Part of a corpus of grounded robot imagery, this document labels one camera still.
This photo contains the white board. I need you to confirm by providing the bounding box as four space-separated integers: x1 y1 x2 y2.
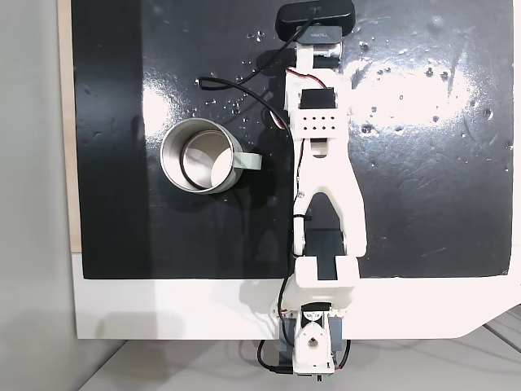
71 252 521 341

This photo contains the steel cup with handle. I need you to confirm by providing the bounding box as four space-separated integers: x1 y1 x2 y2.
160 118 265 196

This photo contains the pale wooden strip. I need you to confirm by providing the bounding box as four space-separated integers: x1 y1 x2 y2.
56 0 83 256

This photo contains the red white motor cable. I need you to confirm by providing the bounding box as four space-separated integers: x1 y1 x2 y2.
269 69 327 204

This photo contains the black glossy mat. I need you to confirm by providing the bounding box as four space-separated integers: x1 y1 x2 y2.
70 0 514 281

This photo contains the black oval camera box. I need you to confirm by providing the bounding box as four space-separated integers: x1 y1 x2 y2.
275 0 357 42

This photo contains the black power cable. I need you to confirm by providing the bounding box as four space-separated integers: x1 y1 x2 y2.
256 339 295 375

